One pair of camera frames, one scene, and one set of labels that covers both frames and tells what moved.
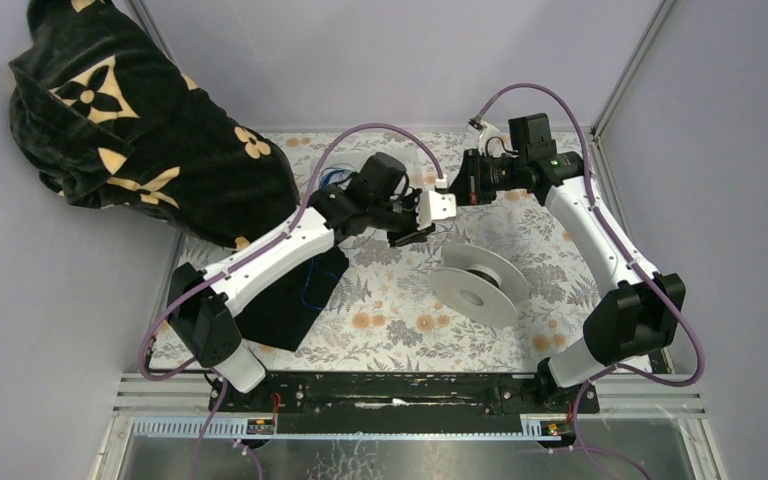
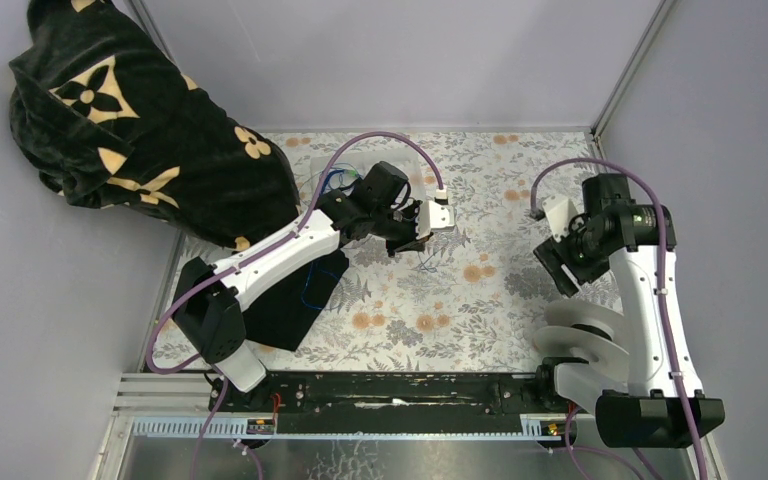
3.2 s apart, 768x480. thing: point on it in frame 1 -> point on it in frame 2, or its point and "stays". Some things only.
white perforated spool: [481, 283] -> [579, 342]
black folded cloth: [283, 319] stays
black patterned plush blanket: [112, 122] stays
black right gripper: [468, 184] -> [553, 255]
